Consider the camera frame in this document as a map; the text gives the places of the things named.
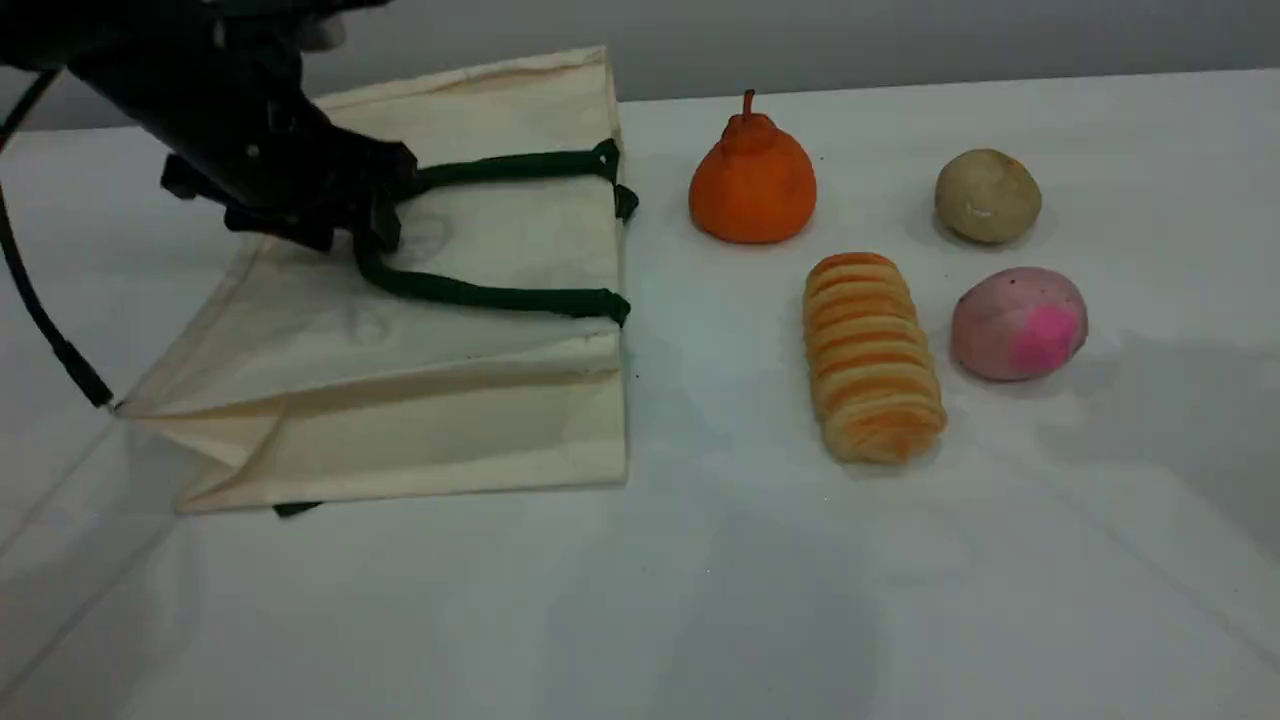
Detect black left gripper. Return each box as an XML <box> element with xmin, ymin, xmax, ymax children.
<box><xmin>150</xmin><ymin>95</ymin><xmax>421</xmax><ymax>254</ymax></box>

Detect white canvas bag green handles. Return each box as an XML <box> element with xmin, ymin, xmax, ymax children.
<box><xmin>115</xmin><ymin>45</ymin><xmax>641</xmax><ymax>518</ymax></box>

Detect long striped bread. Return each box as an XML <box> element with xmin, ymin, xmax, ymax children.
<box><xmin>803</xmin><ymin>252</ymin><xmax>948</xmax><ymax>466</ymax></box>

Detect orange pear-shaped fruit with stem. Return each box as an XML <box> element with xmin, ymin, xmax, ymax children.
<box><xmin>688</xmin><ymin>89</ymin><xmax>818</xmax><ymax>245</ymax></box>

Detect beige round potato toy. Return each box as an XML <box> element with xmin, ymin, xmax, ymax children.
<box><xmin>934</xmin><ymin>149</ymin><xmax>1043</xmax><ymax>246</ymax></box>

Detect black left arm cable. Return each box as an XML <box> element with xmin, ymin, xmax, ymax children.
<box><xmin>0</xmin><ymin>68</ymin><xmax>114</xmax><ymax>409</ymax></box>

